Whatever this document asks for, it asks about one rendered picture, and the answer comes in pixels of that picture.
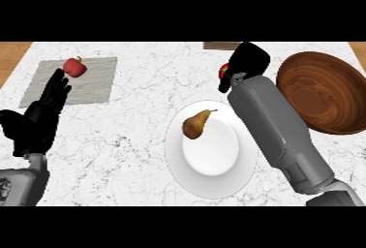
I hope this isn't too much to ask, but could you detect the grey placemat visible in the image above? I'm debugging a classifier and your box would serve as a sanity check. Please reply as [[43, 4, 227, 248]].
[[19, 56, 118, 109]]

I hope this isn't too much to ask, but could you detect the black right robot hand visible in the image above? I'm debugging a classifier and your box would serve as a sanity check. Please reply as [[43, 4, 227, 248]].
[[217, 42, 272, 94]]

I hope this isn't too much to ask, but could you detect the brown pear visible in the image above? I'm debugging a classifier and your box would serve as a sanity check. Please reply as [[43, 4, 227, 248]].
[[182, 108, 218, 140]]

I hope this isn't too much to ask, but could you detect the red tomato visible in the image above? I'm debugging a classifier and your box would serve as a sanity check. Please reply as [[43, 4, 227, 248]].
[[217, 63, 232, 79]]

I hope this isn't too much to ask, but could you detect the red bell pepper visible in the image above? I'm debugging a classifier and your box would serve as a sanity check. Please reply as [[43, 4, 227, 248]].
[[62, 55, 89, 78]]

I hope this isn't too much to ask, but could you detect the brown wooden bowl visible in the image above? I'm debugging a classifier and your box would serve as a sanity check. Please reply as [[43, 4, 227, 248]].
[[275, 50, 366, 136]]

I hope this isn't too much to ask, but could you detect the white plate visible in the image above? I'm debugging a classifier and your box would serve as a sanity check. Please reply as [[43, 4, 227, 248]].
[[164, 100, 260, 200]]

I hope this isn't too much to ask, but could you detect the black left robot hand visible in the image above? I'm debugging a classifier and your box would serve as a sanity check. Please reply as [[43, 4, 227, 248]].
[[0, 68, 72, 158]]

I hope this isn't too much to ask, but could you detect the brown wooden block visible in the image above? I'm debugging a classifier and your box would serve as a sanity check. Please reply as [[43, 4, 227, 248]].
[[204, 42, 244, 51]]

